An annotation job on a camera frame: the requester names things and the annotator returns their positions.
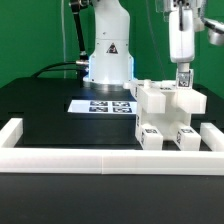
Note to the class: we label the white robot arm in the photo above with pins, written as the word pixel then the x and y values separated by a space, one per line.
pixel 111 64

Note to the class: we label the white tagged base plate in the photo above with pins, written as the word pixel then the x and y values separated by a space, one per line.
pixel 103 107

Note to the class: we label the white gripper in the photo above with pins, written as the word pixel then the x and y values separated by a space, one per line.
pixel 181 40

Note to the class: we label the white chair seat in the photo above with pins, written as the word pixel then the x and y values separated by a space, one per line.
pixel 166 120

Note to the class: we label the white U-shaped fence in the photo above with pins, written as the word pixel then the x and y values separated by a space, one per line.
pixel 81 161

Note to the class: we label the white chair back frame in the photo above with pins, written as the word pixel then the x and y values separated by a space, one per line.
pixel 189 100

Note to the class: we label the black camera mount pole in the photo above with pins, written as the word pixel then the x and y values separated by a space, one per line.
pixel 76 6

